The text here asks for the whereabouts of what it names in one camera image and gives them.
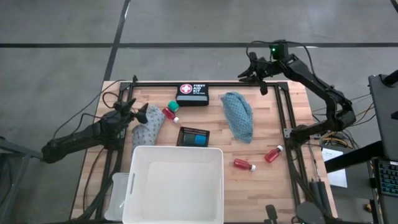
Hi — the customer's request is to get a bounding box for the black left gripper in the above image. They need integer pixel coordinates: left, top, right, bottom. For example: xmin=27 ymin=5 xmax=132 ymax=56
xmin=111 ymin=98 xmax=149 ymax=125

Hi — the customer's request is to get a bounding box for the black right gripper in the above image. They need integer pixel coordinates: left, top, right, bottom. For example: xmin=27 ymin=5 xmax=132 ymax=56
xmin=238 ymin=52 xmax=285 ymax=96

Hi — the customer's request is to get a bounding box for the grey patterned cloth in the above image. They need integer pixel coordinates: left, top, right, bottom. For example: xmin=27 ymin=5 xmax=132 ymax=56
xmin=131 ymin=105 xmax=166 ymax=153

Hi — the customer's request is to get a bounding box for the red medicine bottle white cap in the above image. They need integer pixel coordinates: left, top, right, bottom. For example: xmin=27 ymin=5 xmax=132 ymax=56
xmin=233 ymin=158 xmax=257 ymax=172
xmin=161 ymin=107 xmax=180 ymax=124
xmin=264 ymin=145 xmax=284 ymax=164

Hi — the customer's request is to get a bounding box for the blue patterned cloth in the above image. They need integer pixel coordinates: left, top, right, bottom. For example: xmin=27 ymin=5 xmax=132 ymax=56
xmin=220 ymin=91 xmax=254 ymax=144

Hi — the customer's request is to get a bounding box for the dark green bandage roll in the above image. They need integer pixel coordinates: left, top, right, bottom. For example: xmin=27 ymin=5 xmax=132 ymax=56
xmin=182 ymin=133 xmax=196 ymax=146

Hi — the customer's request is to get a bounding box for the blue bandage roll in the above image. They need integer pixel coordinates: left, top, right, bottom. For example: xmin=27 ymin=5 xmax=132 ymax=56
xmin=194 ymin=134 xmax=208 ymax=147

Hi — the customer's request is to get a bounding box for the black first aid kit pouch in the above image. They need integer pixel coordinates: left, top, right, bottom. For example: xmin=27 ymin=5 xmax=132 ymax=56
xmin=175 ymin=83 xmax=210 ymax=107

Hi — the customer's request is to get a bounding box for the small black plastic basket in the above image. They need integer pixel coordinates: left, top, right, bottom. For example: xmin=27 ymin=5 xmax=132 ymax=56
xmin=176 ymin=126 xmax=211 ymax=147

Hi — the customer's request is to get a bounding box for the large white plastic basket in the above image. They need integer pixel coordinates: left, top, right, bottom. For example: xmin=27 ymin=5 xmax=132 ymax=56
xmin=122 ymin=145 xmax=224 ymax=224

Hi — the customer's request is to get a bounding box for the small clear plastic container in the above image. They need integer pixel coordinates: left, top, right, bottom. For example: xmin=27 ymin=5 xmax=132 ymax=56
xmin=104 ymin=172 xmax=130 ymax=222

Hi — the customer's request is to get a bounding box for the black stand beam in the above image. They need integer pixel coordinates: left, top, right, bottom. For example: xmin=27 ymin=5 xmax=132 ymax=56
xmin=325 ymin=140 xmax=384 ymax=174

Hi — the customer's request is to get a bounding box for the grey metal stand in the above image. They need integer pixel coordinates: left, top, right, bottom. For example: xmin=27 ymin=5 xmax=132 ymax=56
xmin=0 ymin=136 xmax=43 ymax=224

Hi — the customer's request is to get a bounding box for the dark grey tube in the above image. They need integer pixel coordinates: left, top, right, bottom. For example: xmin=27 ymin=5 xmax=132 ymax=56
xmin=309 ymin=180 xmax=321 ymax=206
xmin=317 ymin=180 xmax=331 ymax=215

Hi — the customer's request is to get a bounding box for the white paper sheet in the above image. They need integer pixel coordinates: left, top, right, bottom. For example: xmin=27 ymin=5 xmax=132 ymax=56
xmin=322 ymin=147 xmax=348 ymax=189

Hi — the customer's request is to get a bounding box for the grey laptop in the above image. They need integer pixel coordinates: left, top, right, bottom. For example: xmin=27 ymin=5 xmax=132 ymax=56
xmin=368 ymin=70 xmax=398 ymax=161

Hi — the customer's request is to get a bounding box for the black stick-shaped device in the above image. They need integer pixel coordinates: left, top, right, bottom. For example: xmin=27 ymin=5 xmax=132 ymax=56
xmin=264 ymin=204 xmax=279 ymax=224

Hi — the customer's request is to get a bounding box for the grey rounded device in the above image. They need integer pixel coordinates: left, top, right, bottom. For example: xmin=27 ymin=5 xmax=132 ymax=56
xmin=295 ymin=201 xmax=326 ymax=224

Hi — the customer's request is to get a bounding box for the black backlit keyboard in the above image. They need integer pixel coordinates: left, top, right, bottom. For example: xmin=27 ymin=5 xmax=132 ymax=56
xmin=373 ymin=158 xmax=398 ymax=197

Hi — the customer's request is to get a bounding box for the black aluminium table frame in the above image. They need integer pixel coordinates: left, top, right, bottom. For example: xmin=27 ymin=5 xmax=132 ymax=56
xmin=93 ymin=74 xmax=315 ymax=224

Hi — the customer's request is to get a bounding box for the black wrist camera green light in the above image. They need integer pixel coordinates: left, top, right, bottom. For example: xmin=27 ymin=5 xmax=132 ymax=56
xmin=268 ymin=39 xmax=290 ymax=60

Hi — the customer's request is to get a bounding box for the yellow cable bundle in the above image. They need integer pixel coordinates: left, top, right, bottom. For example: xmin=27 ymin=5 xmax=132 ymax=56
xmin=320 ymin=130 xmax=348 ymax=147

